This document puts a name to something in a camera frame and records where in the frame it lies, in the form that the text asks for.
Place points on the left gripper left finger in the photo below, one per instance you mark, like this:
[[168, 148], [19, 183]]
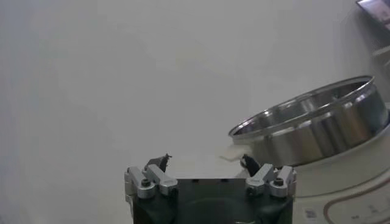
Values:
[[160, 179]]

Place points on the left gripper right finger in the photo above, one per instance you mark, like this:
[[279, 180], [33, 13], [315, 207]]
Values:
[[259, 181]]

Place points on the steel pot in white cooker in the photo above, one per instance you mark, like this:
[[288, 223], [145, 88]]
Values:
[[335, 182]]

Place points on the grey laptop showing images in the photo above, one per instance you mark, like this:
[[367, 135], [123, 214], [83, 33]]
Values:
[[377, 9]]

